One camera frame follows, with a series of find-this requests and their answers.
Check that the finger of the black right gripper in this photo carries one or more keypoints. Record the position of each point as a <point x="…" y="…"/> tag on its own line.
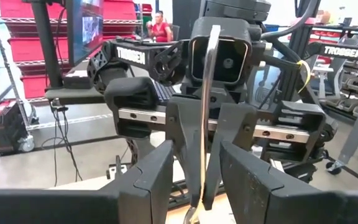
<point x="238" y="124"/>
<point x="185" y="130"/>

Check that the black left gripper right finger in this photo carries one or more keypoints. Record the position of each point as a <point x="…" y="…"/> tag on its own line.
<point x="247" y="180"/>

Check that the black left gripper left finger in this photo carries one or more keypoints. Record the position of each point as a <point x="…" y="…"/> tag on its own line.
<point x="154" y="174"/>

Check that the silver spoon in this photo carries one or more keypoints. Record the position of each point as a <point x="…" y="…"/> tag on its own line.
<point x="211" y="62"/>

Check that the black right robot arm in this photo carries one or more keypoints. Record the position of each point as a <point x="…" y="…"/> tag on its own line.
<point x="129" y="56"/>

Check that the black background robot arm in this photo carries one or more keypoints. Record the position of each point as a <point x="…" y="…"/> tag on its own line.
<point x="343" y="52"/>

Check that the black keyboard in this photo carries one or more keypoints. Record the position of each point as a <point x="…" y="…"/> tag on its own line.
<point x="163" y="91"/>

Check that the dark desk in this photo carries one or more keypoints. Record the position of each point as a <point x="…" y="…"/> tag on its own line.
<point x="73" y="95"/>

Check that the person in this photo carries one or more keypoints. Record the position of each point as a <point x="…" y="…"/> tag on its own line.
<point x="162" y="31"/>

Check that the black computer monitor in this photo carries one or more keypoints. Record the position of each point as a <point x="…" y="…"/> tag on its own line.
<point x="85" y="28"/>

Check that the red storage bin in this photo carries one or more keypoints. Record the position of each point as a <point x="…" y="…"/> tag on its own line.
<point x="26" y="49"/>
<point x="17" y="7"/>
<point x="34" y="87"/>
<point x="120" y="9"/>

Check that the black monitor pole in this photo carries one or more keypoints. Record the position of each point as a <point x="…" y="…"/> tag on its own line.
<point x="47" y="46"/>

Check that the grey wheeled stand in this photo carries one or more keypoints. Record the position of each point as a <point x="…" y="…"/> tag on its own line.
<point x="356" y="133"/>

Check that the black red tool case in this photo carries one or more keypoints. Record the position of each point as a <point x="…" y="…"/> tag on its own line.
<point x="5" y="127"/>

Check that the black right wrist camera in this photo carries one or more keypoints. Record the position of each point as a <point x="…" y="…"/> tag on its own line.
<point x="232" y="62"/>

